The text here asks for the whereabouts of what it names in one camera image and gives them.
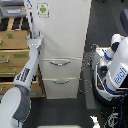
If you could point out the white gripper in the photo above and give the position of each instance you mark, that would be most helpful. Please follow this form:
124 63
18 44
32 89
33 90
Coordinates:
34 42

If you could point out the white fridge top door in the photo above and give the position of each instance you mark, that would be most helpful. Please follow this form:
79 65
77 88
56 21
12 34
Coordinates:
65 28

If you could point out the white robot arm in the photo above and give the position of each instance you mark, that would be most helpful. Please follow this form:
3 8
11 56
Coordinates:
15 105

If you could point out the upper white fridge drawer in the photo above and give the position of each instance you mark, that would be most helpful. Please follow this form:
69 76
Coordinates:
60 68

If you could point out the white fridge drawer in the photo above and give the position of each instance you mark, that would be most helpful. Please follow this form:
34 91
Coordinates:
60 68
61 88

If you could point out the lower white fridge drawer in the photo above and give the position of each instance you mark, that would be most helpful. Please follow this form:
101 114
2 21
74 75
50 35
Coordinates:
61 88

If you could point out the wooden drawer cabinet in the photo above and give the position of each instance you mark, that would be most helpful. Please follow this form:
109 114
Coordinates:
14 52

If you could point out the green android sticker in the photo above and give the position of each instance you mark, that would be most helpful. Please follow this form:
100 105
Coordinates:
43 10

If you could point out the white refrigerator body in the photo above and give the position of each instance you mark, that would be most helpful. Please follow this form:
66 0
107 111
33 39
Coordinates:
63 24

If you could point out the grey box on cabinet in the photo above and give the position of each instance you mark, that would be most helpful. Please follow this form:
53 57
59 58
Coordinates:
13 11

